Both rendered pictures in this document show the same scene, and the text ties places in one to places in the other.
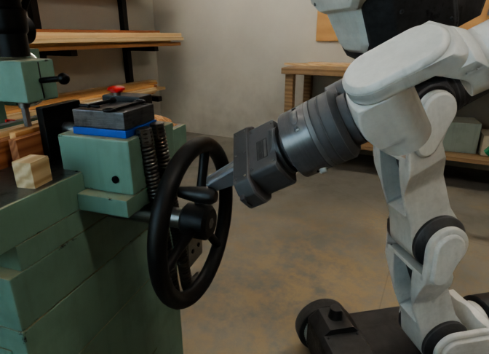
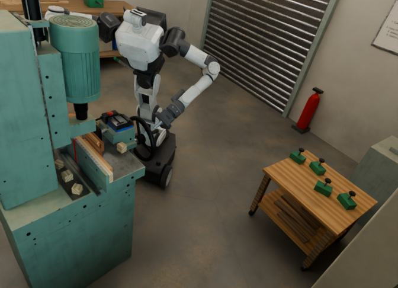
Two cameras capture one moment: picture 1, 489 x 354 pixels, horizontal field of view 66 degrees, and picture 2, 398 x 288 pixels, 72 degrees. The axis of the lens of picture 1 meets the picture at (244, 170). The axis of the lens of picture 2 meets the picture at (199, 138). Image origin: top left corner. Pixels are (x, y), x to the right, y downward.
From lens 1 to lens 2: 140 cm
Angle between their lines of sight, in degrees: 63
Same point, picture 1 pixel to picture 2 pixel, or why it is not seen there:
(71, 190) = not seen: hidden behind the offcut
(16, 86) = (92, 127)
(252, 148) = (165, 117)
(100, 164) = (125, 137)
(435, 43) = (196, 92)
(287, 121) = (174, 109)
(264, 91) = not seen: outside the picture
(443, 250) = not seen: hidden behind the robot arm
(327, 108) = (181, 105)
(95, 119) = (124, 125)
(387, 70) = (191, 98)
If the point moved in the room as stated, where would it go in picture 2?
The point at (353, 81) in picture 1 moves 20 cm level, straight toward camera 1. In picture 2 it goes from (186, 101) to (211, 116)
